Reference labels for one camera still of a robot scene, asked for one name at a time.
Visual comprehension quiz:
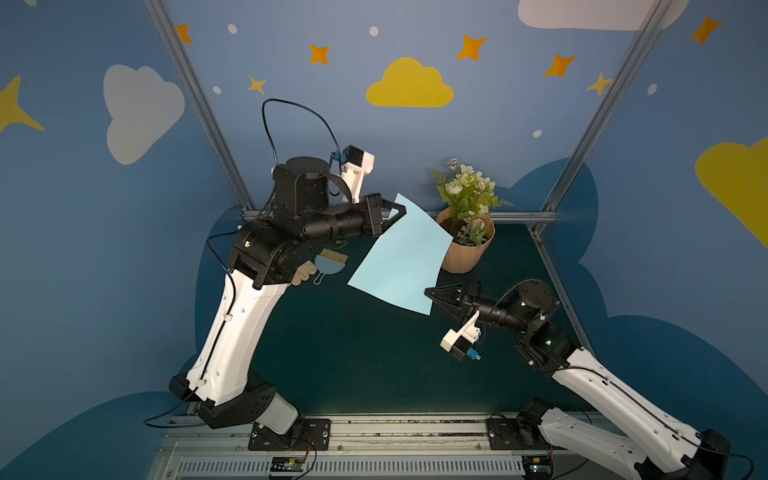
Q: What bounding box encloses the light blue square paper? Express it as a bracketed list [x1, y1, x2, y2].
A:
[348, 194, 452, 315]

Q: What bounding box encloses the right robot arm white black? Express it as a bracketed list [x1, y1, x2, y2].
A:
[425, 279, 734, 479]

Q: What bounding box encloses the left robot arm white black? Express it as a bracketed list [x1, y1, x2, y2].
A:
[169, 146, 406, 449]

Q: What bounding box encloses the terracotta flower pot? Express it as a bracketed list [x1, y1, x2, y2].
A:
[442, 215, 496, 274]

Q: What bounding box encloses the small blue hand brush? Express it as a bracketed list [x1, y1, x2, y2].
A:
[313, 248, 348, 285]

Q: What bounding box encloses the artificial white flower plant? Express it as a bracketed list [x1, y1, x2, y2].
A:
[431, 159, 513, 245]

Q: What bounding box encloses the beige work glove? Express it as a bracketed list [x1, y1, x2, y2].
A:
[291, 261, 317, 286]

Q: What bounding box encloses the right controller board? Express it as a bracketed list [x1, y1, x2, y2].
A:
[522, 456, 554, 480]

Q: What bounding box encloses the controller board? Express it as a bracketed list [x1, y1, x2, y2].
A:
[522, 456, 554, 480]
[269, 456, 306, 477]

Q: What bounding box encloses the left controller board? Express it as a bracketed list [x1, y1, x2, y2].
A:
[269, 456, 306, 477]

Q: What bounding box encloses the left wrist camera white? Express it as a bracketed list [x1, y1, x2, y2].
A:
[339, 145, 375, 203]

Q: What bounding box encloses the aluminium back frame bar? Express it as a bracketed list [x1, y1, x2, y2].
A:
[242, 209, 558, 226]

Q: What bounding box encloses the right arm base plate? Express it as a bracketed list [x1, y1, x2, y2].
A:
[485, 416, 551, 451]

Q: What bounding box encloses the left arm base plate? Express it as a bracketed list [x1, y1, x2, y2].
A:
[247, 416, 332, 451]

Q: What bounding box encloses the left aluminium frame post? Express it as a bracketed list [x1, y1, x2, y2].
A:
[143, 0, 260, 221]

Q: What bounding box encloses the aluminium frame post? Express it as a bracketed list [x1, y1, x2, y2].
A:
[541, 0, 674, 216]
[143, 0, 260, 221]

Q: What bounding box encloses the aluminium front rail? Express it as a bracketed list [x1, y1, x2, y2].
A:
[146, 412, 670, 480]

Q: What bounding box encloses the right aluminium frame post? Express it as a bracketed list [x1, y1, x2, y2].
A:
[541, 0, 674, 216]

